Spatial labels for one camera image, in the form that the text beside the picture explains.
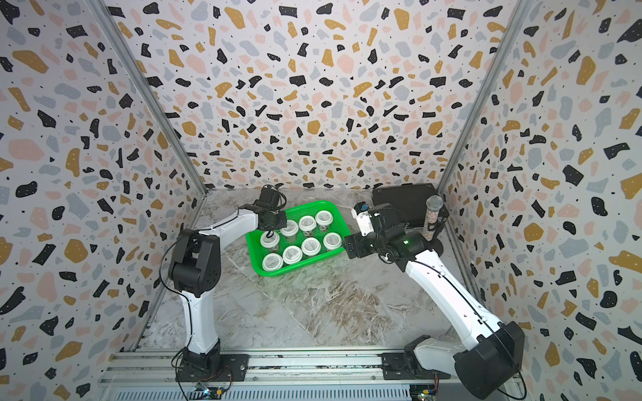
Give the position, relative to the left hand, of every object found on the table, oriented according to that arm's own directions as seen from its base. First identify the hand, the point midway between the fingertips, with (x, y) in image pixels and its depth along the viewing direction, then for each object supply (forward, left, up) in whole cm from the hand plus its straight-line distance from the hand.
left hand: (284, 220), depth 101 cm
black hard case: (+20, -57, -10) cm, 61 cm away
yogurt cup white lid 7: (-13, -12, 0) cm, 17 cm away
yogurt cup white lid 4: (+1, -16, -1) cm, 16 cm away
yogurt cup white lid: (-11, +3, +1) cm, 12 cm away
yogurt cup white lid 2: (-5, -4, +1) cm, 6 cm away
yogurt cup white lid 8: (-10, -19, 0) cm, 22 cm away
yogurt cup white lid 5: (-19, +2, -1) cm, 19 cm away
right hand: (-20, -27, +15) cm, 37 cm away
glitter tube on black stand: (-11, -55, +15) cm, 58 cm away
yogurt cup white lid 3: (-2, -9, 0) cm, 10 cm away
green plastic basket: (-4, -11, -3) cm, 12 cm away
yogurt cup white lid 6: (-16, -5, 0) cm, 17 cm away
